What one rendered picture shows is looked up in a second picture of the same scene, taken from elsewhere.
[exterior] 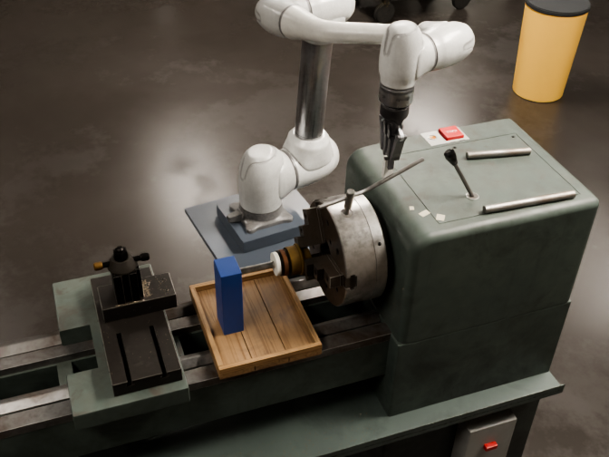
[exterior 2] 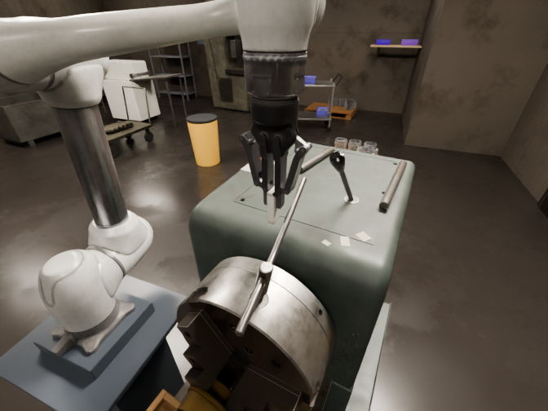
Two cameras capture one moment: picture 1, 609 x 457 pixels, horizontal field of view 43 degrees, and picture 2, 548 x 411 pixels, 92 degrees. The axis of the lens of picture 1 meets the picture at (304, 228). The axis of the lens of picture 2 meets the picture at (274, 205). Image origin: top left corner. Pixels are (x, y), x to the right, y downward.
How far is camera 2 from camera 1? 1.74 m
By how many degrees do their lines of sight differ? 33
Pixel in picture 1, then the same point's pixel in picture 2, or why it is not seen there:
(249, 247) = (100, 369)
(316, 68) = (90, 141)
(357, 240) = (300, 331)
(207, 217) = (26, 360)
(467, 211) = (371, 216)
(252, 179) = (65, 300)
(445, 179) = (310, 196)
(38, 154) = not seen: outside the picture
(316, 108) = (111, 188)
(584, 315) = not seen: hidden behind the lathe
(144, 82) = not seen: outside the picture
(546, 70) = (210, 150)
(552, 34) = (206, 132)
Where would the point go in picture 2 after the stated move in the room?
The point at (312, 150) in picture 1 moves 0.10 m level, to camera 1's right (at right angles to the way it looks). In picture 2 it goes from (125, 234) to (156, 222)
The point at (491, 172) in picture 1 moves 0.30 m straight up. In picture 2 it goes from (332, 174) to (347, 60)
